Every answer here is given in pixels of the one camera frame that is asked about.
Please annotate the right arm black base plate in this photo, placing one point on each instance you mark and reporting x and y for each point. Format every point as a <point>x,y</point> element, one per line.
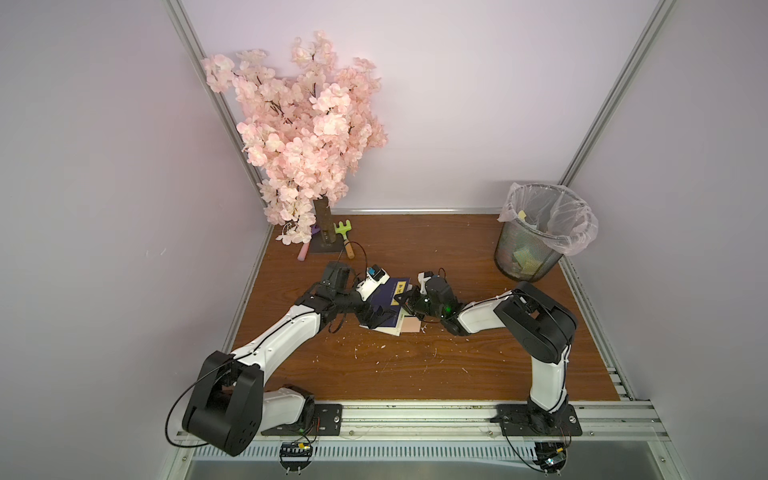
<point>529,420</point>

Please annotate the pink sticky note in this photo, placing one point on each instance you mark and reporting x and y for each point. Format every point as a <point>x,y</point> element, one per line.
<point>410,325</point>

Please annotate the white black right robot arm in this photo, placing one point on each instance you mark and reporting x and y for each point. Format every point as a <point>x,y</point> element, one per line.
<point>542,326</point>

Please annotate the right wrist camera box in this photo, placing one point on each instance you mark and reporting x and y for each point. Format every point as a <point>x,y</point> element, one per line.
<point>423,278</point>

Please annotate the purple rake with pink handle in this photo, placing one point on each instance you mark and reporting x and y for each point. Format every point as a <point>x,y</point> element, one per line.
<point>306,246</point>

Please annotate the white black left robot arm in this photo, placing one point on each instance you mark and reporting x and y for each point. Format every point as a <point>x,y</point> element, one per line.
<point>228,404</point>

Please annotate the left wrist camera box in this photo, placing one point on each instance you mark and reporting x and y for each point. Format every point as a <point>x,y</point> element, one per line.
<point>374,278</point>

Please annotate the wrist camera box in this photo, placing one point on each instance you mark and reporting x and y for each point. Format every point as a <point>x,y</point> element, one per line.
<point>374,278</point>
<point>423,278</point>

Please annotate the dark blue paperback book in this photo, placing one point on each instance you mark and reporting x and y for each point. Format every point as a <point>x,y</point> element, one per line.
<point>386,294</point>

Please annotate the aluminium mounting rail frame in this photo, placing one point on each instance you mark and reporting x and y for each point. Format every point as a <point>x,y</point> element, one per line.
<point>417,393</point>

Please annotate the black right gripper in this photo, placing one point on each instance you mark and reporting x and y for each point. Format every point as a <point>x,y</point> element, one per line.
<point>417,300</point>

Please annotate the clear plastic bin liner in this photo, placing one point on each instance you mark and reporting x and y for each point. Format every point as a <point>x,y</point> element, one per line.
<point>574,221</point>

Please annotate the black mesh waste bin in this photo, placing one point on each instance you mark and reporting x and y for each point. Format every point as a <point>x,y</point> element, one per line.
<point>521,253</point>

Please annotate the green rake with wooden handle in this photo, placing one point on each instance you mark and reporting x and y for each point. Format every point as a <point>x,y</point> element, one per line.
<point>342,228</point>

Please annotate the right small circuit board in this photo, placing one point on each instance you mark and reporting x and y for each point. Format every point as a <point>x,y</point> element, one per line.
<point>550,457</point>

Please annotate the small circuit board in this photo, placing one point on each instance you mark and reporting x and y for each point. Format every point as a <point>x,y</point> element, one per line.
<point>295,457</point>
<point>550,457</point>

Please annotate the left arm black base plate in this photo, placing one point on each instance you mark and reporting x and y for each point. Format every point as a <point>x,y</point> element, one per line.
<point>315,420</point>

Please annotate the pink artificial cherry blossom tree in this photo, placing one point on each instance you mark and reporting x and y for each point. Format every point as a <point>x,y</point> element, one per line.
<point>307,132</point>

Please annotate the dark metal tree base plate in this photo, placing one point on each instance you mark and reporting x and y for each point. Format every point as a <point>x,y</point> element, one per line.
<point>319,246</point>

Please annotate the left small circuit board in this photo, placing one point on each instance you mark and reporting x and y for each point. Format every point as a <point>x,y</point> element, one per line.
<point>295,457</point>

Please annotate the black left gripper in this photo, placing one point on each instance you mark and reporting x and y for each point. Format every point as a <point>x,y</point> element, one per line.
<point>372,320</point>

